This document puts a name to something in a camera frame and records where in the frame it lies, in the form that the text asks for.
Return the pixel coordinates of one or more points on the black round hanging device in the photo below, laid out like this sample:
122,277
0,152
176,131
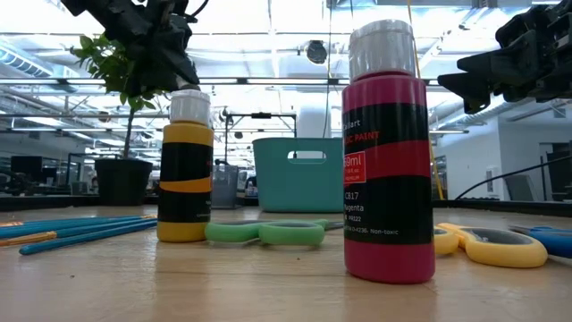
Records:
316,51

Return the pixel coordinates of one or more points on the potted green plant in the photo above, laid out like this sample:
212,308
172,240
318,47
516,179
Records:
123,181

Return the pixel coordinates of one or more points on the black table frame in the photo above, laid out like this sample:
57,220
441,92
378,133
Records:
491,207

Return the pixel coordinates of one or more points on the yellow paint bottle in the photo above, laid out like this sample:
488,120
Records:
185,170

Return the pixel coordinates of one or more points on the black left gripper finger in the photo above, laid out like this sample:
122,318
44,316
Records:
172,53
116,20

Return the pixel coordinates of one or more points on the green scissors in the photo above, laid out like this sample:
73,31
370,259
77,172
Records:
290,239

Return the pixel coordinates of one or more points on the yellow scissors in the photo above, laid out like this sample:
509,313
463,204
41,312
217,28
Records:
491,255

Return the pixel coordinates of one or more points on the blue scissors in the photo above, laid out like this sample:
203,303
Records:
558,243

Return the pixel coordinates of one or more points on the teal plastic bin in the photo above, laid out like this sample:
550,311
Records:
277,179

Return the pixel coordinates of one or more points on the grey pencil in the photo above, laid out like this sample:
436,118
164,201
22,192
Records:
67,242
67,226

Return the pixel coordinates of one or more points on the black metal stand frame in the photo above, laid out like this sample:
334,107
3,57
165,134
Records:
261,115

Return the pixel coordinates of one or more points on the magenta paint bottle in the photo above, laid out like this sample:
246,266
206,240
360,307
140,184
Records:
389,179

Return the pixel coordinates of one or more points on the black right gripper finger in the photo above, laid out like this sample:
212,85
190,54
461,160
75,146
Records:
514,60
473,89

